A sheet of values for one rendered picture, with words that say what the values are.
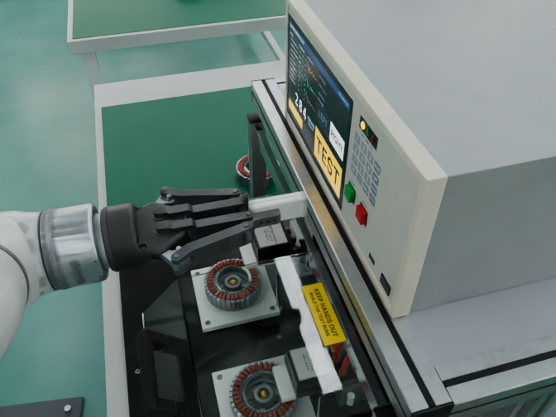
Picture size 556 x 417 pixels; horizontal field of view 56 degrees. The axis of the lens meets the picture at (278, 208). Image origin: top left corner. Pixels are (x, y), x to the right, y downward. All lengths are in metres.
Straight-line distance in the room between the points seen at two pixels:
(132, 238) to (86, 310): 1.54
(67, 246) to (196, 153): 0.91
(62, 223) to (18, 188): 2.17
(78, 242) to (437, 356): 0.40
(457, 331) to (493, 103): 0.25
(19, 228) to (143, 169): 0.86
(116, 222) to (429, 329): 0.36
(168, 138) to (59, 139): 1.55
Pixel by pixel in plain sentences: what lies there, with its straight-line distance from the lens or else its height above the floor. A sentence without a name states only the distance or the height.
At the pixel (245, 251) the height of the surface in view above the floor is 0.88.
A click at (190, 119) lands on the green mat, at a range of 1.59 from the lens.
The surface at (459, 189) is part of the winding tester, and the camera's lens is 0.50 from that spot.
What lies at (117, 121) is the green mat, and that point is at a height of 0.75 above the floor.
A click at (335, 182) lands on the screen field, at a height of 1.16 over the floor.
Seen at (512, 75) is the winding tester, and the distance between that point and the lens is 0.67.
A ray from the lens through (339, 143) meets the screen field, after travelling 0.67.
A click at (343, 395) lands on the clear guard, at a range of 0.62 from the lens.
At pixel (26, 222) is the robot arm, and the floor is 1.23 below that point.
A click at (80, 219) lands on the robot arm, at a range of 0.59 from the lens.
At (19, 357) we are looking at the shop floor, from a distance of 2.08.
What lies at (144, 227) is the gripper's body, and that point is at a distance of 0.61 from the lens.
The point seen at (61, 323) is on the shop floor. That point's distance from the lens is 2.11.
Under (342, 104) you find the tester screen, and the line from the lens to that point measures 0.64.
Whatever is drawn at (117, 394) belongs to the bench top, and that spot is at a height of 0.75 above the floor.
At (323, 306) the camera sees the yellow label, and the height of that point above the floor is 1.07.
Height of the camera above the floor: 1.61
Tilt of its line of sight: 43 degrees down
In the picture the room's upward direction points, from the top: straight up
